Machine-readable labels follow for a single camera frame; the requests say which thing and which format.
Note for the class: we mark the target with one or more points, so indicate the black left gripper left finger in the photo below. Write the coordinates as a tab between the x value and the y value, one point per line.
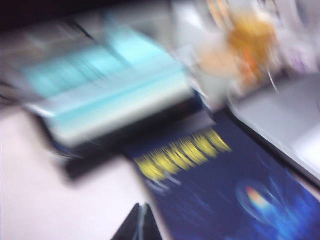
132	225

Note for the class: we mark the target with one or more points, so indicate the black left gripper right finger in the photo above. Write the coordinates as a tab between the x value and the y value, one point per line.
150	225

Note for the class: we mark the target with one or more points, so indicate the silver laptop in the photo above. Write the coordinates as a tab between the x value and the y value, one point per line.
280	117

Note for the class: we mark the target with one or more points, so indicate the orange plush toy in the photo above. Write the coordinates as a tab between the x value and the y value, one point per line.
245	45

